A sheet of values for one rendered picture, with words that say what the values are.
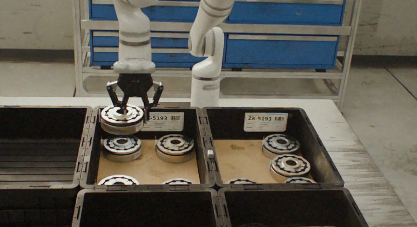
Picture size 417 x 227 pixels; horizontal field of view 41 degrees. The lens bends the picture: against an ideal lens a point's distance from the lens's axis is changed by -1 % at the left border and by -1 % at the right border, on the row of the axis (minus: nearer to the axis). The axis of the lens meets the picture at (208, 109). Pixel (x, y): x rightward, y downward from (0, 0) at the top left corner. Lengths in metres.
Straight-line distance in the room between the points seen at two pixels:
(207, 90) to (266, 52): 1.72
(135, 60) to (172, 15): 2.07
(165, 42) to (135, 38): 2.13
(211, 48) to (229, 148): 0.33
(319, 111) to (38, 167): 1.11
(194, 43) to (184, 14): 1.62
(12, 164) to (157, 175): 0.38
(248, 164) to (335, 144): 0.51
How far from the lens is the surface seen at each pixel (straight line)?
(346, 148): 1.95
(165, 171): 1.47
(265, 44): 3.46
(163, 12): 3.32
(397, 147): 3.54
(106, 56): 3.41
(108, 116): 1.35
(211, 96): 1.79
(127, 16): 1.26
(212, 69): 1.76
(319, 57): 3.58
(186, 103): 2.01
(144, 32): 1.26
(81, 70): 3.44
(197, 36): 1.68
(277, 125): 1.64
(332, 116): 2.15
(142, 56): 1.27
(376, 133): 3.65
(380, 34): 4.64
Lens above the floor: 1.64
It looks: 27 degrees down
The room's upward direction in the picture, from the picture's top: 4 degrees clockwise
